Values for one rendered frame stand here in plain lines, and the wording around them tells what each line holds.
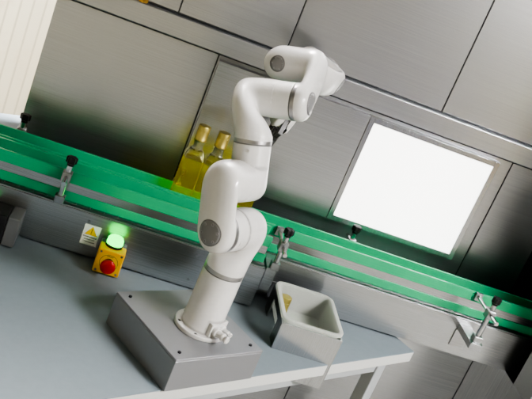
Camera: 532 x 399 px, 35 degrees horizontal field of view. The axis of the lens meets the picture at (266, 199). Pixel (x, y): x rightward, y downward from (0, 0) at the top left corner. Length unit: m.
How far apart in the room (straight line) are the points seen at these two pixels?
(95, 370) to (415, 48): 1.28
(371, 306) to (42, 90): 1.13
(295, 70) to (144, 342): 0.70
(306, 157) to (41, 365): 1.05
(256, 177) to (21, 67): 3.14
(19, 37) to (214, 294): 3.06
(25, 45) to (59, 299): 2.86
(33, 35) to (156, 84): 2.40
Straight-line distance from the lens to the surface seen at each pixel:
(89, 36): 2.41
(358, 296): 2.47
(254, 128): 1.80
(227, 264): 1.86
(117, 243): 2.20
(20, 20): 4.71
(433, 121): 2.52
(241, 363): 1.97
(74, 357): 1.88
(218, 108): 2.41
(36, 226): 2.27
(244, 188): 1.76
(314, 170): 2.49
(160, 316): 1.96
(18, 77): 4.83
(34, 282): 2.10
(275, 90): 1.84
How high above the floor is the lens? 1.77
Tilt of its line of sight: 19 degrees down
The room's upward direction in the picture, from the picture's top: 23 degrees clockwise
